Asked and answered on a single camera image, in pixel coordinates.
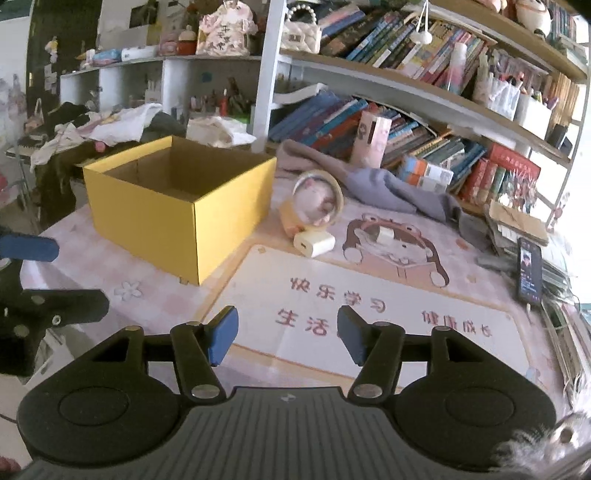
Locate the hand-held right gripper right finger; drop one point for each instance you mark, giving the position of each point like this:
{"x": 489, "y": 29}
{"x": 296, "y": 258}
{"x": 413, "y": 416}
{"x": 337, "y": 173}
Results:
{"x": 353, "y": 334}

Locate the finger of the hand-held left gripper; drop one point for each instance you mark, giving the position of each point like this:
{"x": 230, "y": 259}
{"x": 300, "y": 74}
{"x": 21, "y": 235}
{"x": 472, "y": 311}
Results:
{"x": 69, "y": 304}
{"x": 27, "y": 249}

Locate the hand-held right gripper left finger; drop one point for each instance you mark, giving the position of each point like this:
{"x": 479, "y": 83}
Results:
{"x": 224, "y": 337}

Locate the white charger plug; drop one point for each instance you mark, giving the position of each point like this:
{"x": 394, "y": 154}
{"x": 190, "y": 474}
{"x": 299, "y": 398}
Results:
{"x": 316, "y": 243}

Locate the white eraser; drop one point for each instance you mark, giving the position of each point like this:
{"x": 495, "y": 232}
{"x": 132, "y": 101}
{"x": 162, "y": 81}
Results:
{"x": 384, "y": 235}

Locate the yellow cardboard box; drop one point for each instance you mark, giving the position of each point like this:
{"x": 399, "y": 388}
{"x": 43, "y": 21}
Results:
{"x": 147, "y": 221}

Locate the tan tape roll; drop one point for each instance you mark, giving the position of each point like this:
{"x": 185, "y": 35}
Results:
{"x": 318, "y": 172}

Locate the pink printed tablecloth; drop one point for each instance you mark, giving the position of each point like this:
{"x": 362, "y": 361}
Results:
{"x": 369, "y": 277}

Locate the grey cloth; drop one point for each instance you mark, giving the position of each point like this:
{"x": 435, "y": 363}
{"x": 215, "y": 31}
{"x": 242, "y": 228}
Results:
{"x": 383, "y": 189}

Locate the pile of clothes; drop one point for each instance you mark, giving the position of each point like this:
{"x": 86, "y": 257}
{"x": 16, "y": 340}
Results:
{"x": 120, "y": 122}

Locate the orange white small carton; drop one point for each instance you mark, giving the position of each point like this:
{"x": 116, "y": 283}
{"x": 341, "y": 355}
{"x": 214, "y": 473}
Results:
{"x": 425, "y": 173}

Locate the black smartphone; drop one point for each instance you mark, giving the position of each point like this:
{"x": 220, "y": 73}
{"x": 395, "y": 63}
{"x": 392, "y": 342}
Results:
{"x": 528, "y": 272}

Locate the tall pink box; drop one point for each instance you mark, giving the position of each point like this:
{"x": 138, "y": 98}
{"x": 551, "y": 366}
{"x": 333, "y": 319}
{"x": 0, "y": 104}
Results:
{"x": 369, "y": 138}

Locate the brown paper envelope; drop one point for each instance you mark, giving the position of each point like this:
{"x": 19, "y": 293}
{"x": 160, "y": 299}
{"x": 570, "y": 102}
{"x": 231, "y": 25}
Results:
{"x": 517, "y": 221}

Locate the red boxed book set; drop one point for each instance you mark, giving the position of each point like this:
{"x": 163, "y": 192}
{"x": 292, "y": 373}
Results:
{"x": 485, "y": 180}

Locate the cream cloth bag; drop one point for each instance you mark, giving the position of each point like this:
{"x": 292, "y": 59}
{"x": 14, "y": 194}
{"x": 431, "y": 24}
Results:
{"x": 212, "y": 129}

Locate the blue tissue pack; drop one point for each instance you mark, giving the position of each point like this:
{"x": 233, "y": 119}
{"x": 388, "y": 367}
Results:
{"x": 106, "y": 56}

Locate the pile of books and papers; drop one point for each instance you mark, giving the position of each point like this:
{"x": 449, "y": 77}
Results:
{"x": 554, "y": 277}

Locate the grey fluffy cuff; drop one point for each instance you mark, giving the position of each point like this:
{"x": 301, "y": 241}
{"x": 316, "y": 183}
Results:
{"x": 531, "y": 452}

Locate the row of blue books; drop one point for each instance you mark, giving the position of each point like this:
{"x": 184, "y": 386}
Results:
{"x": 314, "y": 120}

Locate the colourful acrylic figure stand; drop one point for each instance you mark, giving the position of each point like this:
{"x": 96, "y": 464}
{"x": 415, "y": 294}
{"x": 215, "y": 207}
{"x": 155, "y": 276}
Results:
{"x": 519, "y": 191}

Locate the white cubby shelf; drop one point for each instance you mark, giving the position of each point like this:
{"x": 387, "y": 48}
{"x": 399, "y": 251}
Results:
{"x": 175, "y": 83}

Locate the white tissue pack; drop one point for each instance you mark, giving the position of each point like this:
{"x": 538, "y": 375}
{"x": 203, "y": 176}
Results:
{"x": 138, "y": 52}

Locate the red jar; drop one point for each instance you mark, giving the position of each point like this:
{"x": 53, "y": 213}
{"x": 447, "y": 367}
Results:
{"x": 187, "y": 44}

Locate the white bookshelf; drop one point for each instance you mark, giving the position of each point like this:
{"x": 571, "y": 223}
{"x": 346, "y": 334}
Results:
{"x": 265, "y": 69}

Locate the clear pen holder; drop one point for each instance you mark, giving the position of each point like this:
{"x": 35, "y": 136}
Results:
{"x": 503, "y": 97}

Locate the white storage box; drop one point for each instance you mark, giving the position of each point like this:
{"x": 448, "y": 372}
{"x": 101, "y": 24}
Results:
{"x": 533, "y": 115}

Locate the small black box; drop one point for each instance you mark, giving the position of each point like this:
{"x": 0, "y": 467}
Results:
{"x": 558, "y": 138}

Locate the pink gradient bottle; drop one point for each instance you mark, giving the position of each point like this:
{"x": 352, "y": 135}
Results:
{"x": 456, "y": 69}

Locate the pink cream fortune doll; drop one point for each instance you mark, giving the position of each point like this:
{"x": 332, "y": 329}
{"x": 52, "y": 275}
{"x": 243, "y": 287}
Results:
{"x": 226, "y": 32}

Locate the row of thin books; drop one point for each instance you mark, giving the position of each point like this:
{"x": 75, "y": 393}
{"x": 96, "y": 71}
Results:
{"x": 392, "y": 41}

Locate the white quilted handbag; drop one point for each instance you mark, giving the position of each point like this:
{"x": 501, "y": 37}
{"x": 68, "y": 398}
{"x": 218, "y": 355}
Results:
{"x": 300, "y": 37}

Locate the white round teapot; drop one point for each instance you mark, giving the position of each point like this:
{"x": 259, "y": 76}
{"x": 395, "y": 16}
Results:
{"x": 533, "y": 16}

